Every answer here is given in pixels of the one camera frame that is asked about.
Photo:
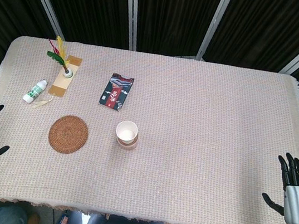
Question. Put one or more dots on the pink woven tablecloth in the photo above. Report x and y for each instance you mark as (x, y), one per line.
(145, 136)

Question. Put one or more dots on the tan bookmark with tassel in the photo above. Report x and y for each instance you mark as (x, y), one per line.
(62, 79)

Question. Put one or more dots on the light brown paper cup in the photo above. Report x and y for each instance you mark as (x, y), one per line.
(126, 138)

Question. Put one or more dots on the feather shuttlecock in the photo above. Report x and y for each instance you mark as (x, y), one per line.
(61, 58)

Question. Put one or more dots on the round woven rattan coaster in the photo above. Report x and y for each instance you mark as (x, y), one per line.
(68, 134)

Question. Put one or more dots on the white green plastic bottle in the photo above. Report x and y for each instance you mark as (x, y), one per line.
(35, 91)

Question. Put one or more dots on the dark printed snack packet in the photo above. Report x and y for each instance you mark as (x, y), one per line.
(117, 92)

